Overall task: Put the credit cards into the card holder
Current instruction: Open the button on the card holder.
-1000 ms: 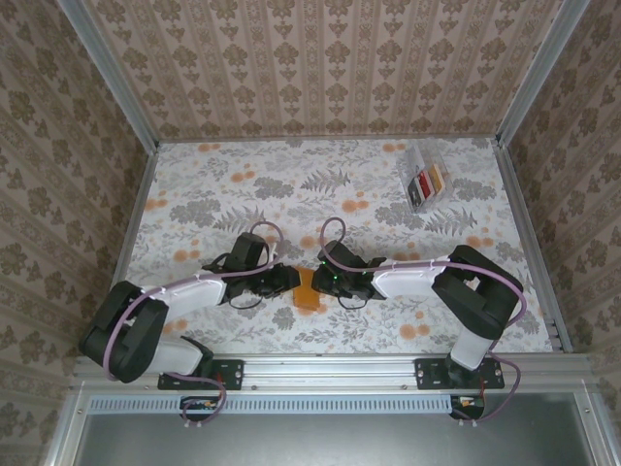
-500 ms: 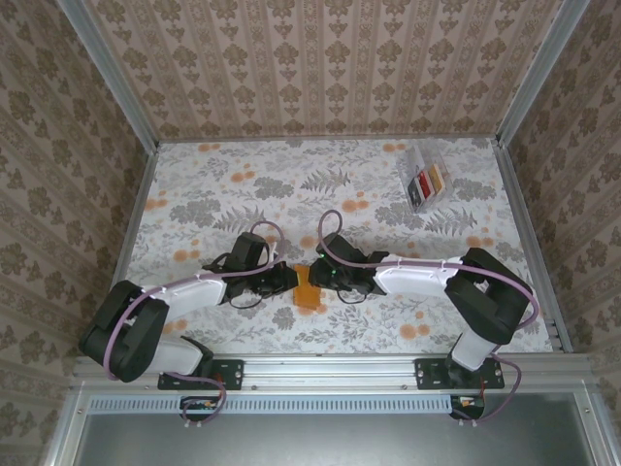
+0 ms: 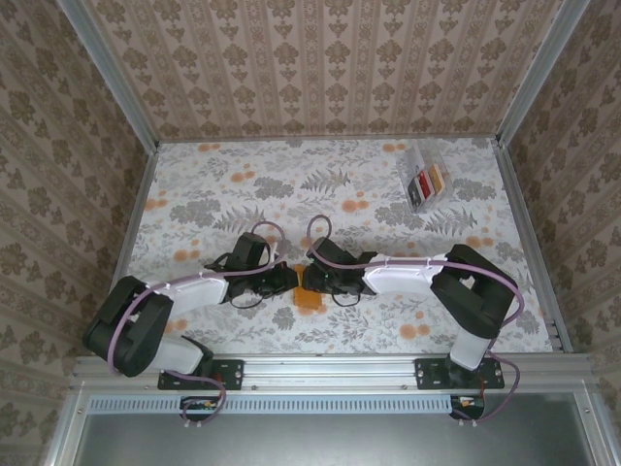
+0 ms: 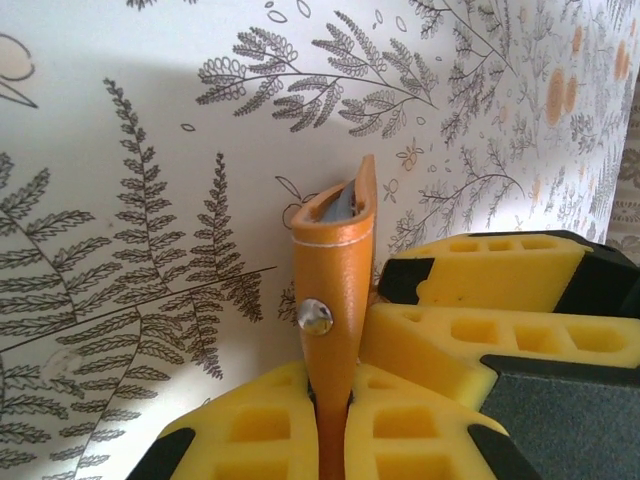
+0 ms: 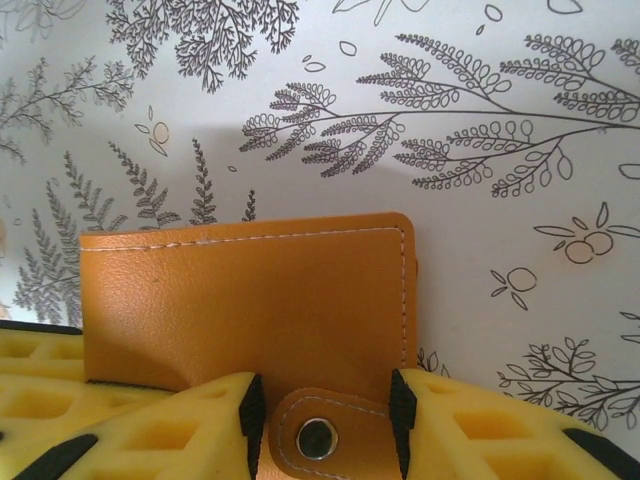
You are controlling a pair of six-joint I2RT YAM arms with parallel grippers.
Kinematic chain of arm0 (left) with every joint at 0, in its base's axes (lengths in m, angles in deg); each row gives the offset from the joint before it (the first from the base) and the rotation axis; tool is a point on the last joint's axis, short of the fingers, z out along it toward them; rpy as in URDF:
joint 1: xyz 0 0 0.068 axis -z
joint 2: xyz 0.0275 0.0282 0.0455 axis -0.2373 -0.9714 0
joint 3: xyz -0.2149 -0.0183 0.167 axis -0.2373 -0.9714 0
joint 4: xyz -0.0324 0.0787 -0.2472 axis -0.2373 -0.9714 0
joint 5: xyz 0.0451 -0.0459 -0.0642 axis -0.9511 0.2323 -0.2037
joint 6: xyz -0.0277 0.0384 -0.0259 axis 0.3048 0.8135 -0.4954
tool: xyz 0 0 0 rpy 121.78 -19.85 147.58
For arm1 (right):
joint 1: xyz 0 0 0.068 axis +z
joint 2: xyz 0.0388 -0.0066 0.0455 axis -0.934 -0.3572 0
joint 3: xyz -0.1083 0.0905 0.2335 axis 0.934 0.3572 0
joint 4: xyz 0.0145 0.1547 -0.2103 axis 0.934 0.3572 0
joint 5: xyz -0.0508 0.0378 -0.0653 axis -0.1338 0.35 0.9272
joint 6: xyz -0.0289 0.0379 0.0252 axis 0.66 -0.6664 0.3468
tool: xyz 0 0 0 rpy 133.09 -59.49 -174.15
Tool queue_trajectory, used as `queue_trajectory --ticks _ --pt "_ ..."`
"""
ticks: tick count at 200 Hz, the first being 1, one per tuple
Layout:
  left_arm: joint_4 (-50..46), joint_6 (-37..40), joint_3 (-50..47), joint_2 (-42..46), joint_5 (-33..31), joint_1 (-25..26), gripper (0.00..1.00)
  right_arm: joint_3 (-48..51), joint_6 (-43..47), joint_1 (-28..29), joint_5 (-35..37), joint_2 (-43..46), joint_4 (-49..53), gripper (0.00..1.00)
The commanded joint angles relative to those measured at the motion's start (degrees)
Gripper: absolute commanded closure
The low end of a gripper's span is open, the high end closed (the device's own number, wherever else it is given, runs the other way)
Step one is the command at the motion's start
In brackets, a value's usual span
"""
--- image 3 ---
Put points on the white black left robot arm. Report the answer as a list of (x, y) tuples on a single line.
[(189, 293)]

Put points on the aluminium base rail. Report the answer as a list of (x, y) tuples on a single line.
[(330, 374)]

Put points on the aluminium side rail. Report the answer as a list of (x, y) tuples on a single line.
[(131, 228), (533, 242)]

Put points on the grey metal panel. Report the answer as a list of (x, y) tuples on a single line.
[(315, 442)]

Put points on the black card stack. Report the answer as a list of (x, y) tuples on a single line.
[(414, 192)]

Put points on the black controller board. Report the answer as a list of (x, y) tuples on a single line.
[(468, 404), (199, 405)]

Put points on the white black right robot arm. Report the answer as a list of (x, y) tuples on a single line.
[(402, 279)]

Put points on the red card stack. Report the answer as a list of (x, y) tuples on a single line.
[(427, 184)]

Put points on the orange leather card holder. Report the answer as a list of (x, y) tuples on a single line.
[(309, 301)]

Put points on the clear acrylic card box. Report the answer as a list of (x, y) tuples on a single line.
[(427, 194)]

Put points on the gold card stack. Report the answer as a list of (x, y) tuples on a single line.
[(438, 177)]

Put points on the aluminium frame post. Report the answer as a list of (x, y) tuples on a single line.
[(538, 73), (111, 77)]

